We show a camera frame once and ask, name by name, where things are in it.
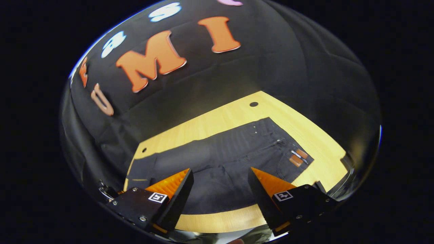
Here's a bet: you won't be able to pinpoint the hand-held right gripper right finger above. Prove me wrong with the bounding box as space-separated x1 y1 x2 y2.
248 167 339 237

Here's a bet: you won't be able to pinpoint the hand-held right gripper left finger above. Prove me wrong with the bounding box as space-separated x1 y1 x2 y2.
105 168 194 236

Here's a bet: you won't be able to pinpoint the dark grey jeans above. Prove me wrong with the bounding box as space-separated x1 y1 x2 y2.
126 117 315 215

